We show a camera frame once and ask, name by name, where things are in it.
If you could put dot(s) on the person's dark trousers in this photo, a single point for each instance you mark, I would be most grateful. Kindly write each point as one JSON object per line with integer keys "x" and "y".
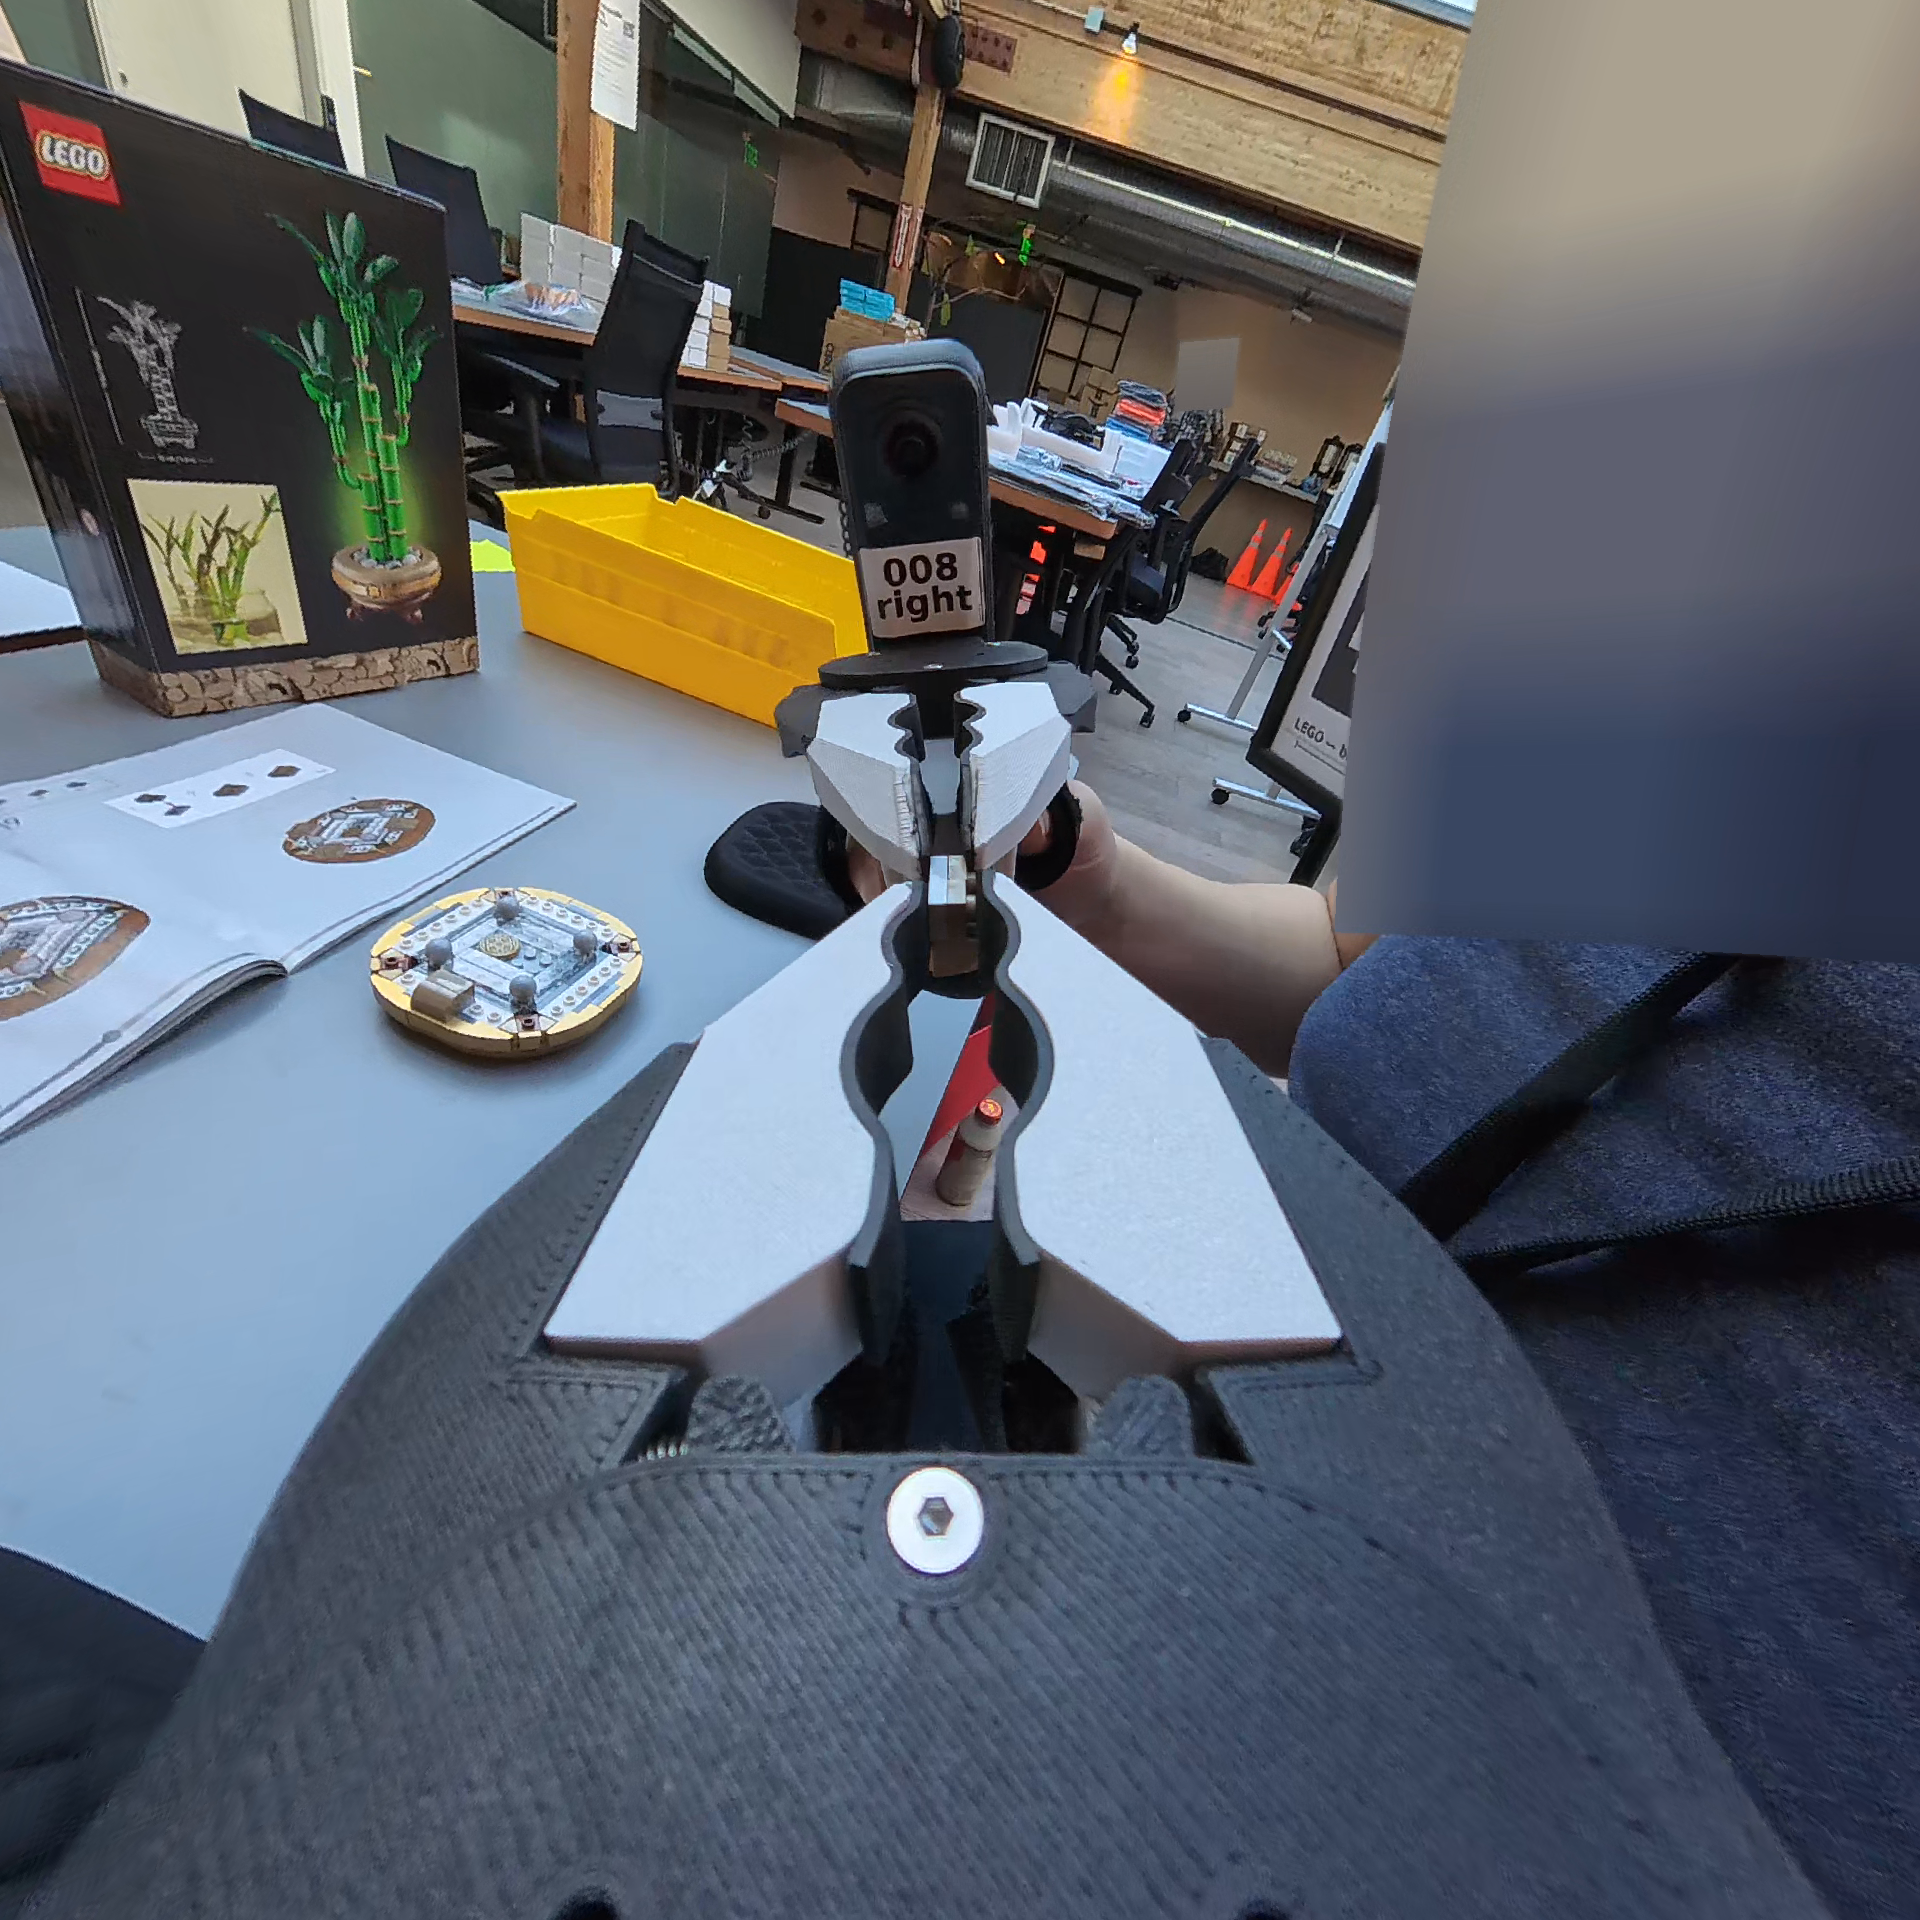
{"x": 76, "y": 1695}

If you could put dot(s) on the white air vent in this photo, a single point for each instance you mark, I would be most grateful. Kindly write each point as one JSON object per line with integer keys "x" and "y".
{"x": 1010, "y": 158}

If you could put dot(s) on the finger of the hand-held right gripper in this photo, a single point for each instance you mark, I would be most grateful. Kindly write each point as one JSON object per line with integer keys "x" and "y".
{"x": 868, "y": 781}
{"x": 1023, "y": 765}

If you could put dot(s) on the person's right hand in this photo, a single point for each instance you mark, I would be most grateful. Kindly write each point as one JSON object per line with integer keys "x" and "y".
{"x": 1125, "y": 902}

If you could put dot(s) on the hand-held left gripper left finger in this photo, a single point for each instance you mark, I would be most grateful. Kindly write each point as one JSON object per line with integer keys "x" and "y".
{"x": 720, "y": 1185}

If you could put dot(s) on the orange traffic cone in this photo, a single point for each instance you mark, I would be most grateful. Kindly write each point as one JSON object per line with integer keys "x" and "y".
{"x": 1246, "y": 564}
{"x": 1277, "y": 571}

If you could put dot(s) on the yellow plastic bin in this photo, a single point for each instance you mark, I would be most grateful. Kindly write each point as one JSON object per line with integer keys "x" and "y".
{"x": 676, "y": 600}

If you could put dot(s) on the black lego set box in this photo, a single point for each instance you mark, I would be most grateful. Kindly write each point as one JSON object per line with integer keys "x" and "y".
{"x": 225, "y": 422}

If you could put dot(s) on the red felt bag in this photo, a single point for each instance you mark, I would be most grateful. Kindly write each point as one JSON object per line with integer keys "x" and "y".
{"x": 967, "y": 1065}

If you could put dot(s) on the blue boxes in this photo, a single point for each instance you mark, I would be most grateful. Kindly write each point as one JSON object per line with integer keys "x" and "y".
{"x": 879, "y": 299}

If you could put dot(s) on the person's navy shirt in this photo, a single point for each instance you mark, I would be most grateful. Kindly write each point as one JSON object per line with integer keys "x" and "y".
{"x": 1650, "y": 1424}

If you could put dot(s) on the tan bottle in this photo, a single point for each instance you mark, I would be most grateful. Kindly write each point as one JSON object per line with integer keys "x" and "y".
{"x": 972, "y": 1155}

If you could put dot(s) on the black wrist rest pad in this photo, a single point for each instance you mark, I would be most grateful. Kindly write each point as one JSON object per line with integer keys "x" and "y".
{"x": 774, "y": 869}

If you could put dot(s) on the lego instruction booklet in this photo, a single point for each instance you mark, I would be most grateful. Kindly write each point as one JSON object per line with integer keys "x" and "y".
{"x": 225, "y": 855}

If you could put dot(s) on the small tan grey lego piece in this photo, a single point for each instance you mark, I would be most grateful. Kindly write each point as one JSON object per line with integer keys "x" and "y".
{"x": 949, "y": 902}

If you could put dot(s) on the white paper notice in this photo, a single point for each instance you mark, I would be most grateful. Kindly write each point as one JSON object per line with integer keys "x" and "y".
{"x": 615, "y": 61}

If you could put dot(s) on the black framed marker sign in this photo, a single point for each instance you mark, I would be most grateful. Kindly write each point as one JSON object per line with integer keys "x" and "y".
{"x": 1306, "y": 705}

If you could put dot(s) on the person's right forearm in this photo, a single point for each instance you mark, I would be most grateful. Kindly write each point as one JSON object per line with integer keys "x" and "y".
{"x": 1289, "y": 974}

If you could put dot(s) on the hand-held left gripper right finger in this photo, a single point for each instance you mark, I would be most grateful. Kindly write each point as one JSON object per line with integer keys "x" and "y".
{"x": 1184, "y": 1200}

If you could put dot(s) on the round lego base model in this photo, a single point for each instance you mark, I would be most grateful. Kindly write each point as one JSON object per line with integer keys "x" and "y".
{"x": 503, "y": 967}

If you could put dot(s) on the wooden post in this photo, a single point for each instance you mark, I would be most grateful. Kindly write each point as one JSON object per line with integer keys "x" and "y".
{"x": 578, "y": 166}

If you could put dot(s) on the stack of white boxes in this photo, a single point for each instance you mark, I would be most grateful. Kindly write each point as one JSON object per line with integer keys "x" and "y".
{"x": 709, "y": 327}
{"x": 562, "y": 254}

